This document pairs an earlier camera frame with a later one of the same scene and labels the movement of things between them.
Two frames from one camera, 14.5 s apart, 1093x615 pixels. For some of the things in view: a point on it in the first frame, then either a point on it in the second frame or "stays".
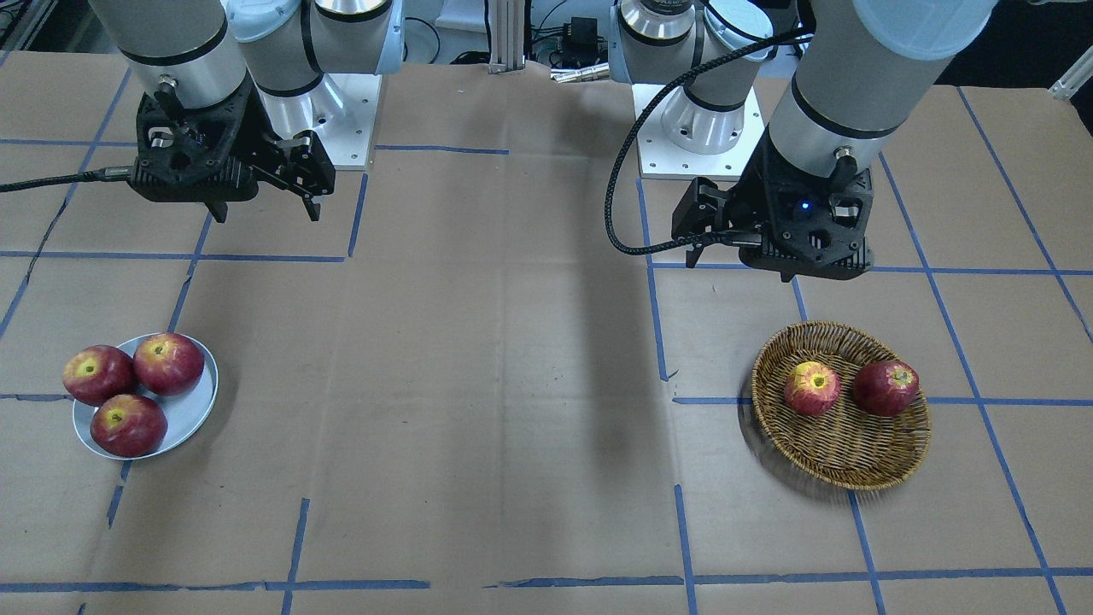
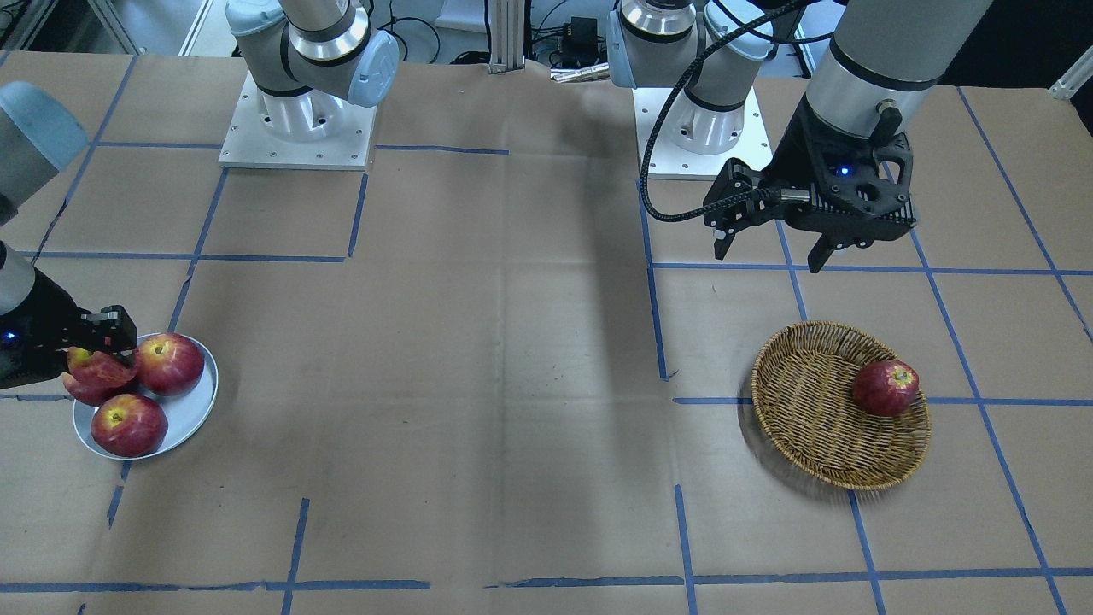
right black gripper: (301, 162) to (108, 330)
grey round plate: (184, 411) stays
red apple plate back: (168, 364) stays
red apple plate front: (129, 425) stays
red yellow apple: (811, 389) to (100, 369)
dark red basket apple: (885, 388) stays
